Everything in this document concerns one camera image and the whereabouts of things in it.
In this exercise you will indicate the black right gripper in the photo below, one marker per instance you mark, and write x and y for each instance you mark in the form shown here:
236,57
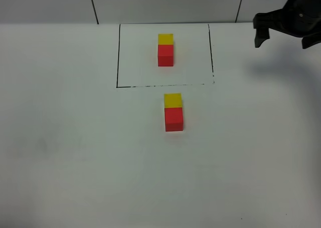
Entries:
299,18

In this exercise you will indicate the red template cube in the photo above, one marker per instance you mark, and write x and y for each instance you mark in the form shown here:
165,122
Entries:
165,55

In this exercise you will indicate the yellow template cube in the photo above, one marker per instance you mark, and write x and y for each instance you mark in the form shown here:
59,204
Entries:
165,39

